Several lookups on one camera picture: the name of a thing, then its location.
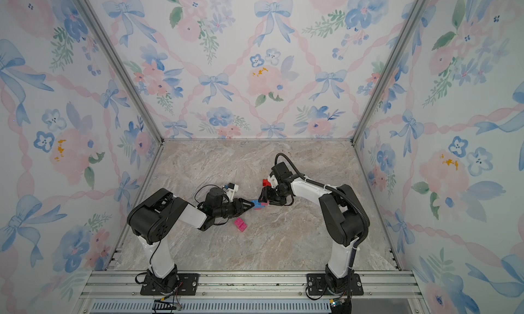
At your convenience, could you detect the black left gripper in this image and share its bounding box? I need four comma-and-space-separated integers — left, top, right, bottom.
214, 198, 254, 219

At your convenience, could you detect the blue lego brick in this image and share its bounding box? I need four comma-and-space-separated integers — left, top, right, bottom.
252, 200, 266, 210

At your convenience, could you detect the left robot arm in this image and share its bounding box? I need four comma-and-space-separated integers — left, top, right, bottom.
127, 184, 255, 298

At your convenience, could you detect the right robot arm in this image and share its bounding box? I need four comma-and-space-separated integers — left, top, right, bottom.
261, 162, 370, 294

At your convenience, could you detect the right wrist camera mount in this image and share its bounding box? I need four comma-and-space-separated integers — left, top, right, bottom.
267, 175, 278, 188

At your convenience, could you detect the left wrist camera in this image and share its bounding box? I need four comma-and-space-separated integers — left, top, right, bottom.
222, 183, 239, 202

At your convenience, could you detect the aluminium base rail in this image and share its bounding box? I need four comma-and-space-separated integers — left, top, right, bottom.
73, 271, 429, 313

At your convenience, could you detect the aluminium corner post left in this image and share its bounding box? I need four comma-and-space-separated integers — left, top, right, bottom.
72, 0, 164, 145

